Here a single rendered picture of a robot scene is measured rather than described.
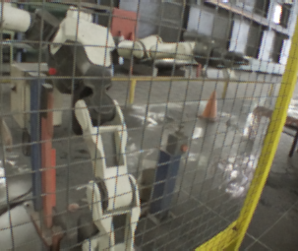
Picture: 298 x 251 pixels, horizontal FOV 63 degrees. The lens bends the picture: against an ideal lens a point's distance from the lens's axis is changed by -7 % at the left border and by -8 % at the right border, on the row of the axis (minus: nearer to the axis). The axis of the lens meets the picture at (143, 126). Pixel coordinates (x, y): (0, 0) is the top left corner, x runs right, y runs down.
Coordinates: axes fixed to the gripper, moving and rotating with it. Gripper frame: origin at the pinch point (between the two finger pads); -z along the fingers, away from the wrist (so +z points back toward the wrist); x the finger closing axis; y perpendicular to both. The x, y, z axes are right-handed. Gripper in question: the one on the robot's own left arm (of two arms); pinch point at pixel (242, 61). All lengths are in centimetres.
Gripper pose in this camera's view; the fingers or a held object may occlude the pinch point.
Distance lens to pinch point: 91.9
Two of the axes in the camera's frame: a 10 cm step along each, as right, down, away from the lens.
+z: -6.2, -3.4, 7.0
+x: 7.7, -1.1, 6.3
